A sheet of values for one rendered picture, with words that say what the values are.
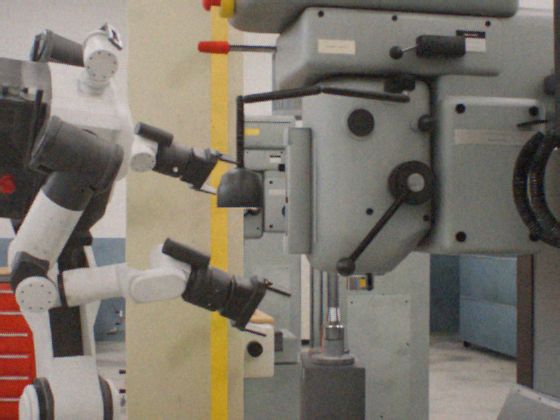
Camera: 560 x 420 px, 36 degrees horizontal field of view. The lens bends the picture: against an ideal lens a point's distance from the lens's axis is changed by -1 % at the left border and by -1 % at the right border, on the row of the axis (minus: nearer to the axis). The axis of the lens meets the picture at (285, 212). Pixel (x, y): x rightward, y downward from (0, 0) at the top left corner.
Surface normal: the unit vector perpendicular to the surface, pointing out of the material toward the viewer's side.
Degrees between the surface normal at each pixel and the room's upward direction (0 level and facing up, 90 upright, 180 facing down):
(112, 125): 75
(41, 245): 116
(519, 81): 90
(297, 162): 90
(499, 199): 90
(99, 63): 123
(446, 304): 90
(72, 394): 60
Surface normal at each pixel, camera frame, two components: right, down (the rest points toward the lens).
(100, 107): 0.28, -0.84
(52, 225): 0.21, 0.44
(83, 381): 0.43, -0.50
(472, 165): 0.22, -0.01
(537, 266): -0.98, 0.00
